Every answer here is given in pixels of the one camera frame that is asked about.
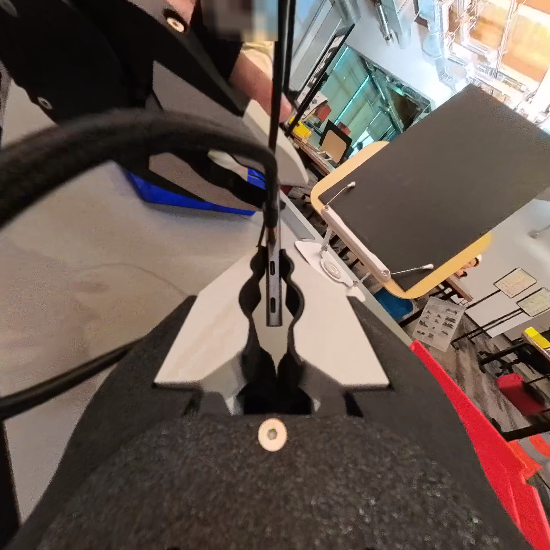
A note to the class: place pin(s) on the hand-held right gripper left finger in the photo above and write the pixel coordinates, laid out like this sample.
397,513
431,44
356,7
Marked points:
206,343

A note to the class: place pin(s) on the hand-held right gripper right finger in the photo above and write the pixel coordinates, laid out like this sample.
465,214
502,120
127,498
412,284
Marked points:
339,343

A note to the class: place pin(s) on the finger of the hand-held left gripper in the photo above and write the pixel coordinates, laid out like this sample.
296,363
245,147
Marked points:
288,163
180,169

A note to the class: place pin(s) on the blue storage bin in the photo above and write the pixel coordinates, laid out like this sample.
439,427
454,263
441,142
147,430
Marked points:
180,197

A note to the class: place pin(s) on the grey USB hub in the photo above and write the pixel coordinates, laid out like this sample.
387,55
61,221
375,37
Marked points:
274,288

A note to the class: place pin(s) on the red storage bin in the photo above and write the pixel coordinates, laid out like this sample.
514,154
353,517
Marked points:
472,429

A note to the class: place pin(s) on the grey desk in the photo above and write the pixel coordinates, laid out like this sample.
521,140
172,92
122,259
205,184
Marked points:
86,266

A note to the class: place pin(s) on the person's left hand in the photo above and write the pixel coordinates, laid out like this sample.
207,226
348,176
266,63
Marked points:
258,86

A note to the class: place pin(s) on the yellow plastic bin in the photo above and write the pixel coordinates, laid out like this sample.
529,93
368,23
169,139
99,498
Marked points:
301,129
537,337

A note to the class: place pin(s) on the wooden board with black panel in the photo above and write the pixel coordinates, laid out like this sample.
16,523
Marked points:
334,144
429,184

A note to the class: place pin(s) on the blue plastic container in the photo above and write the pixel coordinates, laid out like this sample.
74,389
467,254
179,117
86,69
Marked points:
393,305

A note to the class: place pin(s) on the printed paper sheet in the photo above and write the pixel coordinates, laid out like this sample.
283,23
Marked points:
438,324

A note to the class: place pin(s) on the red stool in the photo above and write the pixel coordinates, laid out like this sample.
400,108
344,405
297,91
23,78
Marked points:
518,393

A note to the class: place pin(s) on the white sign on stand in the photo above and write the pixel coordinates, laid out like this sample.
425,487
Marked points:
535,302
514,282

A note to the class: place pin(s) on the orange traffic cone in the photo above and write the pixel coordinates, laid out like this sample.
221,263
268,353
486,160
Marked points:
540,447

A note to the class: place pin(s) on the silver ventilation duct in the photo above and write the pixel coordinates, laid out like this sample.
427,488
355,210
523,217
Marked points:
432,38

